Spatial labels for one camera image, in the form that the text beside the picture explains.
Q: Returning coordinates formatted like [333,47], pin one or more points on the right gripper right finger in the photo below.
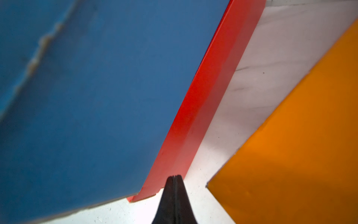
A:
[183,213]

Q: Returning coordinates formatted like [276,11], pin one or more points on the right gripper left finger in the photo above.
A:
[166,212]

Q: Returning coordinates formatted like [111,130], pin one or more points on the orange shoebox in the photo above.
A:
[301,165]

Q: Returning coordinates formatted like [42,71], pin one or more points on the blue shoebox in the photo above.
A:
[88,125]

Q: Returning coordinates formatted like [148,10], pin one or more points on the red shoebox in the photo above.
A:
[204,95]

